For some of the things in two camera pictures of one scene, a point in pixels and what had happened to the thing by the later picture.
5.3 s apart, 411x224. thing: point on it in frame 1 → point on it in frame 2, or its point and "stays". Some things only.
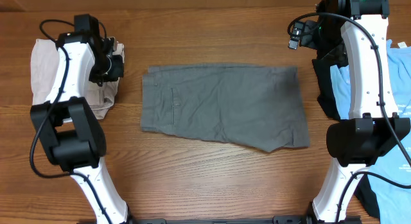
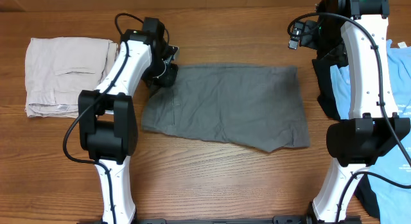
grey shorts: [258, 106] stays
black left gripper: [118, 70] → [168, 78]
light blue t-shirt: [393, 200] stays
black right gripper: [307, 40] stays
